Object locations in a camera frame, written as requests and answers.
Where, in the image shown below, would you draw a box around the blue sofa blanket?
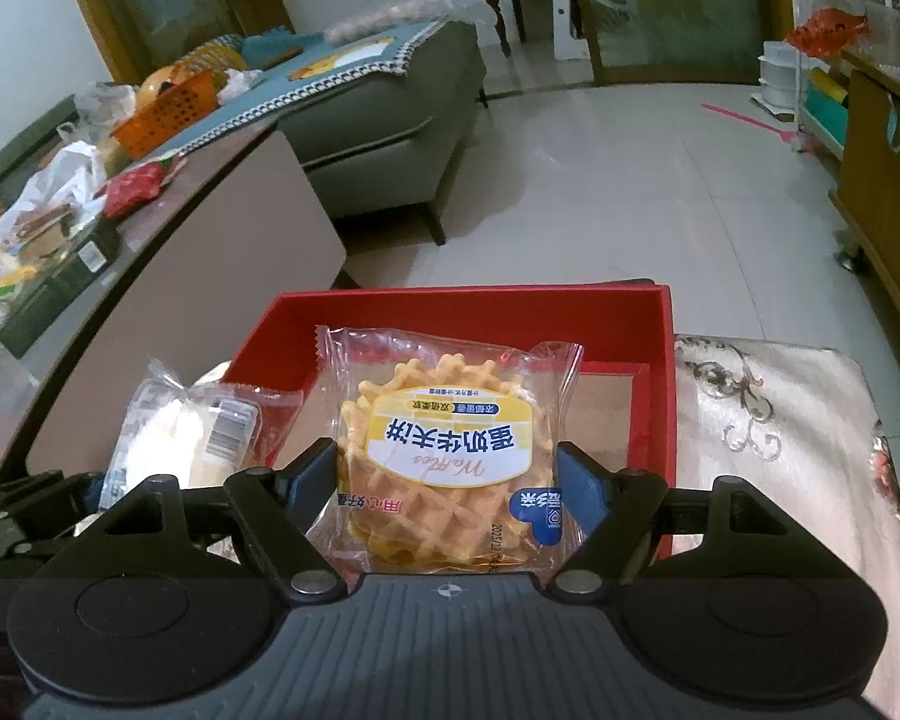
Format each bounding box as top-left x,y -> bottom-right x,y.
161,15 -> 451,158

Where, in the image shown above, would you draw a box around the small red snack packet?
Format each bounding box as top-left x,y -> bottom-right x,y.
103,163 -> 167,220

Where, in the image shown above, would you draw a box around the small white crumpled bag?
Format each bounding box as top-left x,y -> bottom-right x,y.
217,69 -> 263,102

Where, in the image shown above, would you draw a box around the white plastic bag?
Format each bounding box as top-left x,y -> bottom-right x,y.
0,142 -> 110,331

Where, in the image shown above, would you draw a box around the brown coffee table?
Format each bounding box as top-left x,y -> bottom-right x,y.
0,120 -> 350,488

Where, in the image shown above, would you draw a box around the green storage drawers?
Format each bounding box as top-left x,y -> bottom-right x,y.
805,67 -> 852,158

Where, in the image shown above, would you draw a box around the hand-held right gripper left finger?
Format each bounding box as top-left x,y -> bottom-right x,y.
82,437 -> 346,607

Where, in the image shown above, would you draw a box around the black flat box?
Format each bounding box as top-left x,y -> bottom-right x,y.
0,219 -> 121,357

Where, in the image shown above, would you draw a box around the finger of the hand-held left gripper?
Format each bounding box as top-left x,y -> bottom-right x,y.
0,469 -> 110,533
0,536 -> 68,580

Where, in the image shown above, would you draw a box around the red cardboard box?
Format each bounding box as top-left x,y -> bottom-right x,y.
221,279 -> 677,560

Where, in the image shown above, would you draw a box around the stack of white containers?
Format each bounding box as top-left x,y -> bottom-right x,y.
750,41 -> 803,121

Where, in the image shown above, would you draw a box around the wooden cabinet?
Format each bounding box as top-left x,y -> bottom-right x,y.
829,52 -> 900,383

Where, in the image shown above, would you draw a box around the orange plastic basket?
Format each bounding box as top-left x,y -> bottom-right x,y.
112,69 -> 222,160

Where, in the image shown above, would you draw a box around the red plastic bag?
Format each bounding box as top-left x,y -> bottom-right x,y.
787,11 -> 871,59

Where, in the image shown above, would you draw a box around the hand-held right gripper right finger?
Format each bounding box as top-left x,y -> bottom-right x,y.
549,441 -> 818,605

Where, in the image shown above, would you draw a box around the grey sofa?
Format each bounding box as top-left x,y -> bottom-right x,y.
0,94 -> 83,196
270,19 -> 488,245

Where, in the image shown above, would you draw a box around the yellow round object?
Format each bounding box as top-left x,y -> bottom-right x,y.
136,64 -> 196,106

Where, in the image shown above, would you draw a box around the clear plastic cover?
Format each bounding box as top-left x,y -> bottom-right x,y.
862,4 -> 900,83

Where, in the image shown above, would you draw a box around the clear plastic bag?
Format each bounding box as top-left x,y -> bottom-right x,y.
75,82 -> 140,137

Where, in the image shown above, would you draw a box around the pink bumpy cushion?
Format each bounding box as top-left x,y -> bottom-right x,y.
322,0 -> 451,44

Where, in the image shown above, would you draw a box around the pink fly swatter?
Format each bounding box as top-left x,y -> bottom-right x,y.
701,101 -> 807,155

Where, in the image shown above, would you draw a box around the wooden framed glass door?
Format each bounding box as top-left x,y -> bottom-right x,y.
562,0 -> 792,87

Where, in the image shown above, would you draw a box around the clear white bread packet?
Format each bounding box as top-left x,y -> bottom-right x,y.
101,358 -> 305,533

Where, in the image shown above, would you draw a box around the clear waffle packet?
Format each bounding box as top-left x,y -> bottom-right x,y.
313,325 -> 586,590

